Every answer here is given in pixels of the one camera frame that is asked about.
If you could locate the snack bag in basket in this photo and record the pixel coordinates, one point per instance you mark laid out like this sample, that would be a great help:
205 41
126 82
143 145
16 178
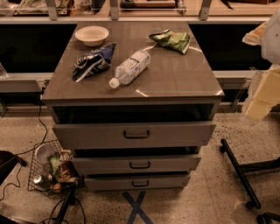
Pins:
62 167

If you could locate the grey drawer cabinet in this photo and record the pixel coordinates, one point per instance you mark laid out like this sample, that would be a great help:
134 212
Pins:
173 88

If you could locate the black rolling stand base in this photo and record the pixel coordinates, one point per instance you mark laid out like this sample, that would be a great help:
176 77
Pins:
241 169

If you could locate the top grey drawer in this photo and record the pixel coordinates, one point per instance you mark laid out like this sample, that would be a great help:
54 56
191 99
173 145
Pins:
133 135

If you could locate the white paper bowl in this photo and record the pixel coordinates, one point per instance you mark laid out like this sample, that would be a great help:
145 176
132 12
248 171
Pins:
92 35

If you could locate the wire mesh basket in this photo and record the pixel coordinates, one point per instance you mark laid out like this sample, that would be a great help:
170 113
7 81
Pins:
41 179

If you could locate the black tripod leg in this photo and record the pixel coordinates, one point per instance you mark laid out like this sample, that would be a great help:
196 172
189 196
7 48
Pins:
69 200

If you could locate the bottom grey drawer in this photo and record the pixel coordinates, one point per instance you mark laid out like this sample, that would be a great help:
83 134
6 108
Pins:
137 182

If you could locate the green jalapeno chip bag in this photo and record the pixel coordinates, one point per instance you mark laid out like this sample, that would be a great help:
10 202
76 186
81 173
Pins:
178 41

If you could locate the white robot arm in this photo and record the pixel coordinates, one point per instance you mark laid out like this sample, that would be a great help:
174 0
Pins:
267 36

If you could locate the clear plastic cup in basket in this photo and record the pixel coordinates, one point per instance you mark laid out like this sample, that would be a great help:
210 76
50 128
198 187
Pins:
43 152

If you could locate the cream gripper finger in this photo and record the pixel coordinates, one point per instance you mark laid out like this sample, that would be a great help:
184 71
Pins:
263 94

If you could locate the blue chip bag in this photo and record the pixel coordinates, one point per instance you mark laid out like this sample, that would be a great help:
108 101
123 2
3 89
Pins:
93 62

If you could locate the middle grey drawer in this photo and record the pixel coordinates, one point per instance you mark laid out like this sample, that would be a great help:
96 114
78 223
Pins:
124 165

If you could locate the grey drawer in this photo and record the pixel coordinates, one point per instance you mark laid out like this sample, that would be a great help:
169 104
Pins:
137 182
124 165
133 135

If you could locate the clear plastic water bottle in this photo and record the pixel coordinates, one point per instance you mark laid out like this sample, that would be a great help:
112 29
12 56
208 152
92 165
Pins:
130 69

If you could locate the black object at left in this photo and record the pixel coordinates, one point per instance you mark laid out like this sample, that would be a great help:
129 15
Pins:
7 162

